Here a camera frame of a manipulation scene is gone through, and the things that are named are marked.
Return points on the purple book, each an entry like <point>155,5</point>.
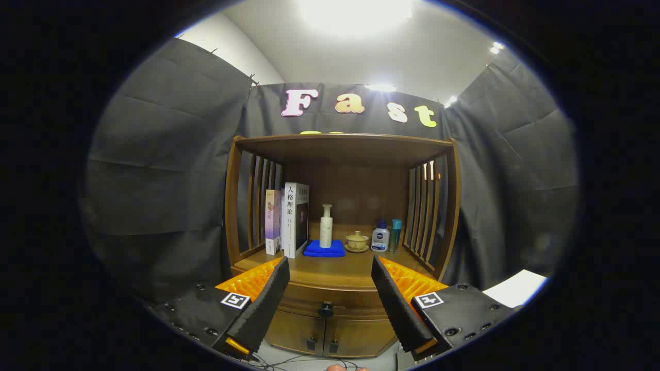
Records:
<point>272,221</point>

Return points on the wooden cabinet door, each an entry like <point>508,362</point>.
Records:
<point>296,332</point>
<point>358,335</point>

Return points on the wooden countertop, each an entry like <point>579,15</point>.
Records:
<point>350,265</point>

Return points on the yellow lidded teacup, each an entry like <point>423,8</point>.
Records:
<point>357,241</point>

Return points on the black drawer knob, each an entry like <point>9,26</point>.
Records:
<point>326,309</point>

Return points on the brown wooden cabinet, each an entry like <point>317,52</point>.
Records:
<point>361,201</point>

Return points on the blue folded cloth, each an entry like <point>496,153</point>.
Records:
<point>325,249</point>

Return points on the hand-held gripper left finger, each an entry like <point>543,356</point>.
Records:
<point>268,309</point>

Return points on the white board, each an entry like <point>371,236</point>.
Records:
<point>515,286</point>

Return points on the teal bottle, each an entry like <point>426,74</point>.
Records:
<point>395,234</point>

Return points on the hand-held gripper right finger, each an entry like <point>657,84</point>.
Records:
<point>399,309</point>

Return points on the white book with portrait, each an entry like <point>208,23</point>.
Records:
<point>295,219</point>

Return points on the white bottle with blue pump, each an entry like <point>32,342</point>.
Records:
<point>380,238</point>

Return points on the brown wooden drawer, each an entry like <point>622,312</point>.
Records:
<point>335,293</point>

